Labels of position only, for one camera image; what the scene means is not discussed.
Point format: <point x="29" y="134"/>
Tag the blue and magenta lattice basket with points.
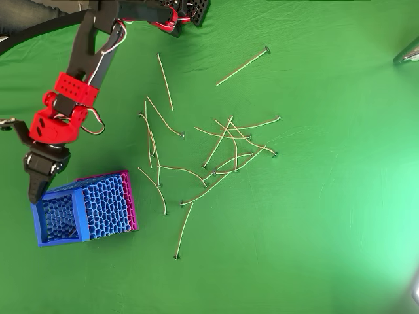
<point x="104" y="202"/>

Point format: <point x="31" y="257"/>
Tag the small camera on black bracket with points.
<point x="19" y="129"/>

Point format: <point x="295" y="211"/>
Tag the dark denim fabric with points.
<point x="26" y="13"/>

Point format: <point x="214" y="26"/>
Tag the chrome tube stand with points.
<point x="409" y="54"/>

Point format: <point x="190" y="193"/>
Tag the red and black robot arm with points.
<point x="78" y="49"/>

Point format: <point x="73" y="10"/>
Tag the black perforated arm base plate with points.
<point x="199" y="13"/>

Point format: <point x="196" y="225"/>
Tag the green cloth with black rim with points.
<point x="294" y="196"/>

